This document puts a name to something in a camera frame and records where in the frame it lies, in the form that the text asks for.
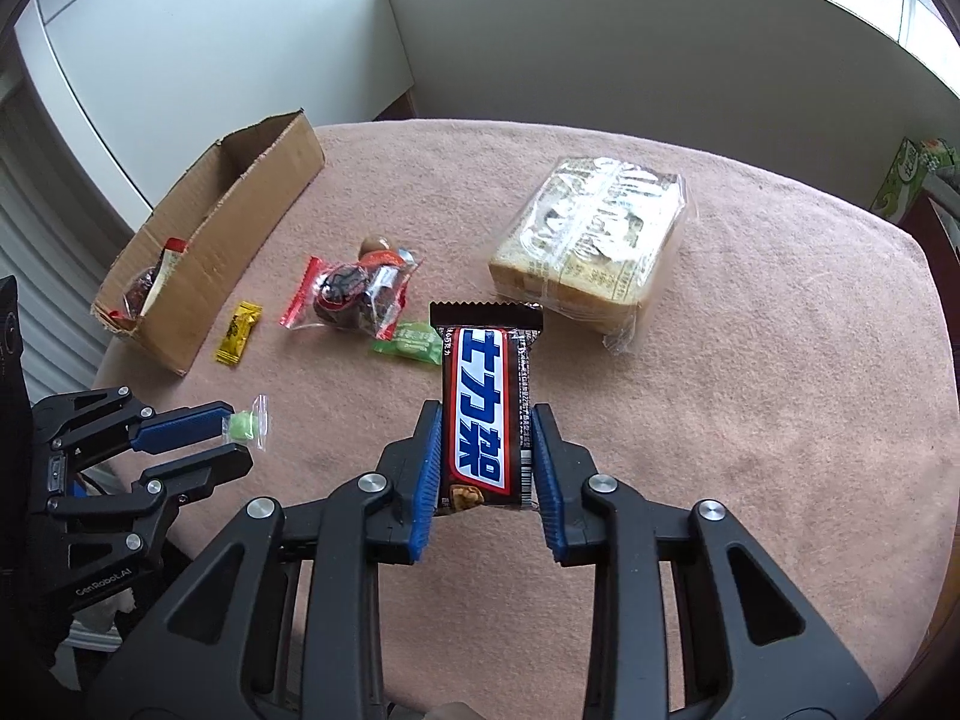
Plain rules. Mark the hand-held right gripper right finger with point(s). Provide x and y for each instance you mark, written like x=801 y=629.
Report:
x=547 y=487

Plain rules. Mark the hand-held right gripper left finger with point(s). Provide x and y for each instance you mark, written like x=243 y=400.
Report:
x=427 y=487

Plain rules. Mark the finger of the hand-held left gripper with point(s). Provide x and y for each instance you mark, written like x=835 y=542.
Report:
x=180 y=426
x=202 y=465

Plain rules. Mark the small green candy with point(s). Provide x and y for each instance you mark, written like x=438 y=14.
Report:
x=241 y=426

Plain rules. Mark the large brown chocolate bar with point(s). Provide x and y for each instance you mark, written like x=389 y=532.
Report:
x=480 y=405

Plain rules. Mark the silver candy with red ends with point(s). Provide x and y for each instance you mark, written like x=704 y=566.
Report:
x=139 y=291

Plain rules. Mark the red and beige snack packet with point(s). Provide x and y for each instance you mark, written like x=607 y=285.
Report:
x=171 y=259

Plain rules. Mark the cardboard box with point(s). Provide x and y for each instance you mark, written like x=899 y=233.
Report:
x=240 y=217

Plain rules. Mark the yellow candy packet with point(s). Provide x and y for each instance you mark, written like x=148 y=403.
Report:
x=238 y=334

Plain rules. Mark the green candy packet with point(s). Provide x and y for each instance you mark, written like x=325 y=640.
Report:
x=411 y=341

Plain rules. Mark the clear packet with red ends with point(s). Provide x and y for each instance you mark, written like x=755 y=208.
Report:
x=384 y=296

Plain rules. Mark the clear packet of dark candy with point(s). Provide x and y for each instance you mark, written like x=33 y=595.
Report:
x=337 y=292

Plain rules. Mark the pink tablecloth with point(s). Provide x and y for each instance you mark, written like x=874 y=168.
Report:
x=750 y=390

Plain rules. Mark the brown egg-shaped snack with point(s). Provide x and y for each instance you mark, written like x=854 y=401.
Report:
x=373 y=245

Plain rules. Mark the clear-wrapped sliced bread loaf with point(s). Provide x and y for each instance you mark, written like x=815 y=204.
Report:
x=585 y=240

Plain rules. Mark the white cabinet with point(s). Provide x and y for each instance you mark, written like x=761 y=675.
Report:
x=225 y=37

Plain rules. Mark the dark wooden cabinet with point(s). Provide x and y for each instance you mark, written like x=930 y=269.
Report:
x=937 y=255

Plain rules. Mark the green printed bag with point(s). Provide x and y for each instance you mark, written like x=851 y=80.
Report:
x=904 y=176

